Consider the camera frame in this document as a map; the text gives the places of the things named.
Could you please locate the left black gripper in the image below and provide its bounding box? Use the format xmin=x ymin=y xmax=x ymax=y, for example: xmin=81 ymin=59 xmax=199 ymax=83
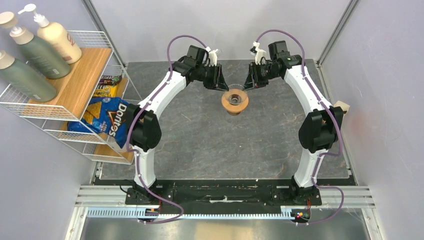
xmin=196 ymin=63 xmax=230 ymax=92

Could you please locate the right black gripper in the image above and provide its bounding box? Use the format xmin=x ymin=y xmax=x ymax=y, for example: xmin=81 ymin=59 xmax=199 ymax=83
xmin=242 ymin=61 xmax=280 ymax=91

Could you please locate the clear glass dripper cone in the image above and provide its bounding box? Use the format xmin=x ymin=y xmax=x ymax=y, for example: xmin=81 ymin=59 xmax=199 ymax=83
xmin=221 ymin=83 xmax=248 ymax=106

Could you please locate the wooden dripper stand ring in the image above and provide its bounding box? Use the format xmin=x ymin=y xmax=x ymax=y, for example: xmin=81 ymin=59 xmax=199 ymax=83
xmin=220 ymin=94 xmax=250 ymax=116

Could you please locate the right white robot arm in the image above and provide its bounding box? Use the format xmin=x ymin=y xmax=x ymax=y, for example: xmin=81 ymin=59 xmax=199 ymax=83
xmin=244 ymin=40 xmax=344 ymax=205

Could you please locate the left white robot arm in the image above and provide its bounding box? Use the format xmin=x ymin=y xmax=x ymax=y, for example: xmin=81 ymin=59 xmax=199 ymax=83
xmin=125 ymin=45 xmax=229 ymax=205

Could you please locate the wooden filter holder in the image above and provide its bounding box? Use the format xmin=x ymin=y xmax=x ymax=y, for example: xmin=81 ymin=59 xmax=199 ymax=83
xmin=333 ymin=101 xmax=351 ymax=115

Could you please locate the yellow candy bag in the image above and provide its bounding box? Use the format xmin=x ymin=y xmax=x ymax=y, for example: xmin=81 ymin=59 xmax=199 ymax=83
xmin=92 ymin=75 xmax=123 ymax=98

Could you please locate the blue Doritos chip bag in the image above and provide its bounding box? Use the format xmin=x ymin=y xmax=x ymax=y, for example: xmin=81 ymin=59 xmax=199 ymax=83
xmin=67 ymin=97 xmax=130 ymax=148

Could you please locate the cream pump bottle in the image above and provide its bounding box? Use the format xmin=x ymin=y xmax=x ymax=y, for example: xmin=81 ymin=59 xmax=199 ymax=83
xmin=18 ymin=3 xmax=82 ymax=64

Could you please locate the green pump bottle middle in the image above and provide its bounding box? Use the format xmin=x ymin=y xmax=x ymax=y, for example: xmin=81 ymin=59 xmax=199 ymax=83
xmin=0 ymin=11 xmax=71 ymax=80

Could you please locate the green pump bottle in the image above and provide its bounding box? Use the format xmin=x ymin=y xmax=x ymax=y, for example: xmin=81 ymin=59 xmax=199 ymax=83
xmin=0 ymin=50 xmax=57 ymax=103
xmin=0 ymin=11 xmax=71 ymax=80

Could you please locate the green pump bottle front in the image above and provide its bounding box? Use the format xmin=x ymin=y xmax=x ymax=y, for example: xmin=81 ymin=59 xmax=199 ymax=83
xmin=0 ymin=50 xmax=57 ymax=103

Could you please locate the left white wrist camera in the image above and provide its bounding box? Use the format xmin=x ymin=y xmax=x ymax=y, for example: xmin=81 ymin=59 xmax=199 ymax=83
xmin=205 ymin=46 xmax=222 ymax=67

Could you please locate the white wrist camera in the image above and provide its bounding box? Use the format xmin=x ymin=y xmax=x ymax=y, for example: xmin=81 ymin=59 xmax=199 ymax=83
xmin=205 ymin=46 xmax=222 ymax=67
xmin=249 ymin=41 xmax=267 ymax=65

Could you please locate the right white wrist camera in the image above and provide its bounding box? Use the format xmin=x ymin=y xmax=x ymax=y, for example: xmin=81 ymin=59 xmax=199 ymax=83
xmin=249 ymin=41 xmax=267 ymax=65

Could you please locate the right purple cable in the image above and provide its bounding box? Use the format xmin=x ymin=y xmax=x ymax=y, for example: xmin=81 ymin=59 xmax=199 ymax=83
xmin=255 ymin=29 xmax=345 ymax=227

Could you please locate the purple cable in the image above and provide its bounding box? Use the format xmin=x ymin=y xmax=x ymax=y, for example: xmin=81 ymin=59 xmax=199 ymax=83
xmin=255 ymin=29 xmax=345 ymax=227
xmin=125 ymin=34 xmax=185 ymax=225

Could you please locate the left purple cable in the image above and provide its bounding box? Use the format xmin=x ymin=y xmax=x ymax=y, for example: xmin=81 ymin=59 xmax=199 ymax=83
xmin=125 ymin=34 xmax=185 ymax=225

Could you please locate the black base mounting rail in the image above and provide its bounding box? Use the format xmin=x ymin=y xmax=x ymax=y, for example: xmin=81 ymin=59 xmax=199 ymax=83
xmin=93 ymin=177 xmax=354 ymax=225

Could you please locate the white wire shelf rack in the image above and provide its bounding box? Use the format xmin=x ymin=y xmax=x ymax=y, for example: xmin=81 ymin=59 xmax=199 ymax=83
xmin=0 ymin=30 xmax=142 ymax=165

